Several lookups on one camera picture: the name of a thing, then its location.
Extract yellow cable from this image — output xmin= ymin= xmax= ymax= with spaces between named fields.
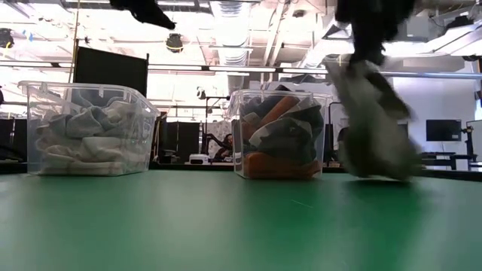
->
xmin=69 ymin=0 xmax=82 ymax=82

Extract white towel brown grid lines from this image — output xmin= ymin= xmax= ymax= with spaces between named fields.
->
xmin=37 ymin=150 xmax=150 ymax=177

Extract black and red device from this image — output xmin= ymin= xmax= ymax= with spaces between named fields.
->
xmin=73 ymin=39 xmax=150 ymax=98

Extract silver ribbed air duct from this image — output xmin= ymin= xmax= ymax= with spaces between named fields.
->
xmin=209 ymin=0 xmax=254 ymax=95
xmin=300 ymin=0 xmax=377 ymax=69

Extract black partition panel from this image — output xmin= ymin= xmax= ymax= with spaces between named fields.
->
xmin=0 ymin=118 xmax=29 ymax=163
xmin=161 ymin=120 xmax=201 ymax=163

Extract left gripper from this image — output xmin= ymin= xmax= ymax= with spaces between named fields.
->
xmin=108 ymin=0 xmax=176 ymax=31

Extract long ceiling light bar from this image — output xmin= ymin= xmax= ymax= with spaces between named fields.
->
xmin=148 ymin=64 xmax=482 ymax=80

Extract small white device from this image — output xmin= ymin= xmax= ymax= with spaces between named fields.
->
xmin=189 ymin=153 xmax=210 ymax=166

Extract pale grey towel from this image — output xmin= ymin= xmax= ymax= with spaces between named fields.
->
xmin=47 ymin=103 xmax=125 ymax=139

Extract black wall monitor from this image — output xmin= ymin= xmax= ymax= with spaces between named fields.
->
xmin=426 ymin=119 xmax=462 ymax=142

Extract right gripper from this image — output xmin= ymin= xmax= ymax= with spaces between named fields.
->
xmin=335 ymin=0 xmax=415 ymax=65

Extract green table mat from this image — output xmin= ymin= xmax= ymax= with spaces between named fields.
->
xmin=0 ymin=169 xmax=482 ymax=271

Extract black ceiling-mounted device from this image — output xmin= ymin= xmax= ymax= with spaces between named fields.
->
xmin=0 ymin=28 xmax=15 ymax=50

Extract clear plastic bin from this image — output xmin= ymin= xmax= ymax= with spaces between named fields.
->
xmin=17 ymin=80 xmax=161 ymax=177
xmin=227 ymin=89 xmax=333 ymax=181

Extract dark grey terry towel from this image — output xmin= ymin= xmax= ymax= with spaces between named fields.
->
xmin=239 ymin=84 xmax=291 ymax=117

